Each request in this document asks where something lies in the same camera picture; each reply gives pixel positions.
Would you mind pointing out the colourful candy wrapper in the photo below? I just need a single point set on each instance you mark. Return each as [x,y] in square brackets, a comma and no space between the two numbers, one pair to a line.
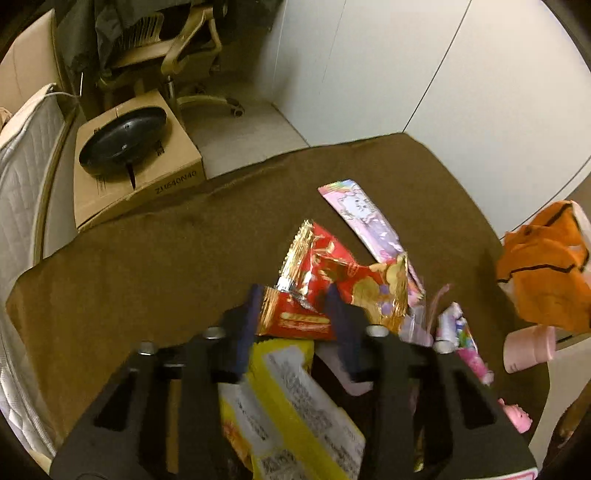
[466,341]

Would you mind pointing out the red snack wrapper silver edge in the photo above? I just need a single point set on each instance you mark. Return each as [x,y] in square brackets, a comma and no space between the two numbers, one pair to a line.
[295,318]

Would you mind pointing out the orange cloth with black stripes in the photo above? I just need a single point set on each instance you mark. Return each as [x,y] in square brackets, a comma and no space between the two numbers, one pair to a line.
[545,272]

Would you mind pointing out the pink toy figure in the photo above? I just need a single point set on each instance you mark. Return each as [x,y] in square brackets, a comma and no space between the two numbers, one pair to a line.
[517,415]

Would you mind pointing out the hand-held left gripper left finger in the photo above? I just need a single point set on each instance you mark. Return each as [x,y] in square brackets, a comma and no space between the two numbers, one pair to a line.
[247,332]

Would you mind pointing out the cardboard box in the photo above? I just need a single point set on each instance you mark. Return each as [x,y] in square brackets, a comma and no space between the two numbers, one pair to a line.
[138,184]

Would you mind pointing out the long pink cartoon wrapper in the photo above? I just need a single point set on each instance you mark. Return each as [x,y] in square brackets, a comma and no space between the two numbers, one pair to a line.
[364,212]

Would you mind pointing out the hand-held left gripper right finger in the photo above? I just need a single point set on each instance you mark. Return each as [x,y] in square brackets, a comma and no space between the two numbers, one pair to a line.
[344,332]

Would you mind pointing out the white quilted mattress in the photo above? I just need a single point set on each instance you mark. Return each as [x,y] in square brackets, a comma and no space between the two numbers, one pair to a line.
[23,184]

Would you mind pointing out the beige bed headboard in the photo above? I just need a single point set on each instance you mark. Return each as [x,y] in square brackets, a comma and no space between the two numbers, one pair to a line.
[27,60]

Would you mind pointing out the clear pink wrapper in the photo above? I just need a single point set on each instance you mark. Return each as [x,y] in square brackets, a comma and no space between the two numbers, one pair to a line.
[422,323]

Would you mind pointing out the beige office chair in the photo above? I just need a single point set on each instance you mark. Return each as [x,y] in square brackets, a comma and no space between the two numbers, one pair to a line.
[184,50]

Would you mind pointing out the black round disc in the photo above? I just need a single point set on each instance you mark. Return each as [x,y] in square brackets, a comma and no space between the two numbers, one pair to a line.
[120,141]

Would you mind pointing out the red gold snack wrapper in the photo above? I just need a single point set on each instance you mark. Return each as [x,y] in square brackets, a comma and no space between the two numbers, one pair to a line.
[369,286]

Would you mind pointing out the yellow packet with white label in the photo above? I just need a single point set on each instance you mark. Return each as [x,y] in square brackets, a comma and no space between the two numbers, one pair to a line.
[304,406]

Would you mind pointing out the pink cup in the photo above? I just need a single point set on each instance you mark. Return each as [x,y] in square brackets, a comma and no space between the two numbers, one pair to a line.
[528,348]

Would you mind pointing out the brown table cloth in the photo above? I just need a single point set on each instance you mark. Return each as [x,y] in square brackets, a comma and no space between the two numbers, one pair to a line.
[161,258]

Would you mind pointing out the yellow red snack packet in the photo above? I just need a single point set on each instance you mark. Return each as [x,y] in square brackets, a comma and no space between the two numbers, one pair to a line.
[240,424]

